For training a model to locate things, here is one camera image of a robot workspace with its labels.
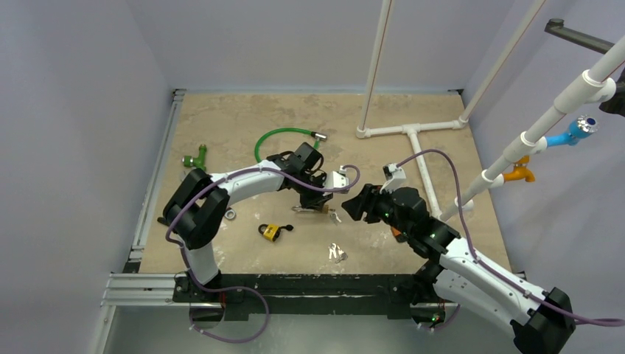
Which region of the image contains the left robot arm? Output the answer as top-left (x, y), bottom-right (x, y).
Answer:
top-left (162, 143), bottom-right (333, 302)

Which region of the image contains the black overhead bar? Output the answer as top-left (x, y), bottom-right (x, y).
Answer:
top-left (544, 18), bottom-right (615, 55)

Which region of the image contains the orange faucet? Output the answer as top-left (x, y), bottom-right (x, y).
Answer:
top-left (503, 156), bottom-right (535, 183)

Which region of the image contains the blue faucet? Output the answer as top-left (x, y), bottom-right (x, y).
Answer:
top-left (545, 115), bottom-right (598, 148)

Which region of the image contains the small yellow padlock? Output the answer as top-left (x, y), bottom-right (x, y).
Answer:
top-left (257, 223), bottom-right (294, 243)

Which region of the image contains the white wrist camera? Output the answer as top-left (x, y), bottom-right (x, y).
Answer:
top-left (380, 163), bottom-right (407, 193)
top-left (324, 165), bottom-right (350, 194)

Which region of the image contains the red adjustable wrench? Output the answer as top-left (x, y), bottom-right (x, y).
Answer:
top-left (224, 207), bottom-right (237, 221)

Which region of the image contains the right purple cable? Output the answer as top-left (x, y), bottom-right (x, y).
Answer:
top-left (395, 148), bottom-right (625, 332)

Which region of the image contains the green cable lock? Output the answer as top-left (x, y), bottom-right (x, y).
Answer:
top-left (254, 127), bottom-right (328, 162)

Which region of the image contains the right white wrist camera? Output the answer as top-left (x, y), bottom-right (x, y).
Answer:
top-left (380, 163), bottom-right (407, 193)

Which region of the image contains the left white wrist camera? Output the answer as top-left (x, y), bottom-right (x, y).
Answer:
top-left (324, 165), bottom-right (350, 194)

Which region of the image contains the green hose nozzle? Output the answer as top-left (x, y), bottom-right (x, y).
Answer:
top-left (182, 144), bottom-right (208, 171)

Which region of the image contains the large brass padlock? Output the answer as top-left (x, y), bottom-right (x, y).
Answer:
top-left (291, 205), bottom-right (329, 215)

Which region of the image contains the white pvc pipe frame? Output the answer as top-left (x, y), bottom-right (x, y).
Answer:
top-left (356, 0), bottom-right (624, 221)

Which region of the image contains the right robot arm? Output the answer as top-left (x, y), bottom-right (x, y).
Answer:
top-left (341, 184), bottom-right (576, 353)

